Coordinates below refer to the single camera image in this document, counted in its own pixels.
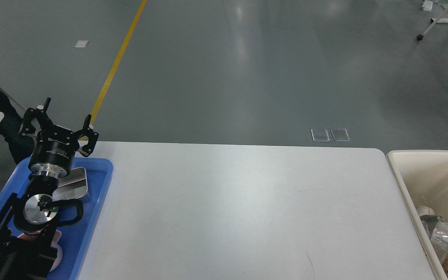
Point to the pink ribbed mug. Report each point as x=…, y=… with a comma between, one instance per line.
x=54, y=244

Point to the beige plastic bin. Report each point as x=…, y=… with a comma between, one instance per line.
x=422, y=176

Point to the white paper cup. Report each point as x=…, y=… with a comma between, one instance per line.
x=424, y=210

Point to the blue plastic tray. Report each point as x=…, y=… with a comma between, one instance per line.
x=75, y=239

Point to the steel rectangular container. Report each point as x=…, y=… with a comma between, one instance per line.
x=73, y=186

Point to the clear floor plate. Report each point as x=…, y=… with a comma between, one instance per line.
x=320, y=135
x=340, y=135

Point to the right clear floor plate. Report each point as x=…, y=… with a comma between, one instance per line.
x=340, y=135

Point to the aluminium foil tray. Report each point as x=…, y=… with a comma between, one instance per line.
x=437, y=232

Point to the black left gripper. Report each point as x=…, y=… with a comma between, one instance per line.
x=55, y=145

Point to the left clear floor plate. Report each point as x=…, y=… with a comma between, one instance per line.
x=320, y=135

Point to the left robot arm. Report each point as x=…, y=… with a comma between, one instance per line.
x=28, y=222

